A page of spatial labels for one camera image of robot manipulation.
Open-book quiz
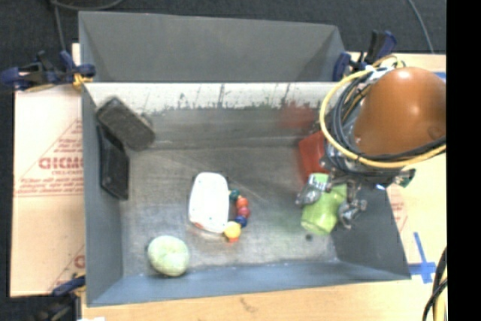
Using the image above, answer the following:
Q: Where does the multicoloured bead string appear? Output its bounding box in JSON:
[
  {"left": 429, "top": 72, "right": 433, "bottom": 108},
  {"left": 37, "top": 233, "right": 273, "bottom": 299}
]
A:
[{"left": 223, "top": 188, "right": 252, "bottom": 243}]

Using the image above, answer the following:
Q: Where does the white plastic toy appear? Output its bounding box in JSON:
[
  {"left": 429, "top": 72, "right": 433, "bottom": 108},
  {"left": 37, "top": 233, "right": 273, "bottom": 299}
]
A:
[{"left": 187, "top": 171, "right": 231, "bottom": 235}]

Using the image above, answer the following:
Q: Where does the grey metal bin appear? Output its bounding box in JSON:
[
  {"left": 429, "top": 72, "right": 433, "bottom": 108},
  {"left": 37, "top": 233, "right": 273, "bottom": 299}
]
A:
[{"left": 77, "top": 11, "right": 413, "bottom": 307}]

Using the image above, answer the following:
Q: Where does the green cup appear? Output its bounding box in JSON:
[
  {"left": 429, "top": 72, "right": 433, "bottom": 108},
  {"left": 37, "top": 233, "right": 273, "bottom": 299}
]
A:
[{"left": 300, "top": 172, "right": 349, "bottom": 237}]

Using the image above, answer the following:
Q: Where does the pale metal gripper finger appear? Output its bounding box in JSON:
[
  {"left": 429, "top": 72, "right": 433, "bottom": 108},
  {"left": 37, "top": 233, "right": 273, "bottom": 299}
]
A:
[
  {"left": 295, "top": 174, "right": 333, "bottom": 208},
  {"left": 337, "top": 197, "right": 368, "bottom": 231}
]

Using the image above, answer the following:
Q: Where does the dark green flat block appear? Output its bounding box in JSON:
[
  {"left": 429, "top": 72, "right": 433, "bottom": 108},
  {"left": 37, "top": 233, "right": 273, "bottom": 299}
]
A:
[
  {"left": 96, "top": 97, "right": 156, "bottom": 152},
  {"left": 97, "top": 125, "right": 131, "bottom": 201}
]

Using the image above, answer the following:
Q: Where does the brown cardboard board, red print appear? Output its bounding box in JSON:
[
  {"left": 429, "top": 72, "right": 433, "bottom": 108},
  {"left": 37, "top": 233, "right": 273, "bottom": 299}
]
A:
[{"left": 9, "top": 83, "right": 87, "bottom": 298}]

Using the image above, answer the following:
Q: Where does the red box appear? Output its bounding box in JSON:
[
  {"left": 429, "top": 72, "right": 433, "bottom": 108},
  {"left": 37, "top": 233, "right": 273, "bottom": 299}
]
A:
[{"left": 298, "top": 130, "right": 332, "bottom": 182}]

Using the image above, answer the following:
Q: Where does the pale green soft ball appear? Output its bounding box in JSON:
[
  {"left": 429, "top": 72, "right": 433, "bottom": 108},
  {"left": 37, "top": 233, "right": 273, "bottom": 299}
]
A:
[{"left": 147, "top": 235, "right": 190, "bottom": 278}]

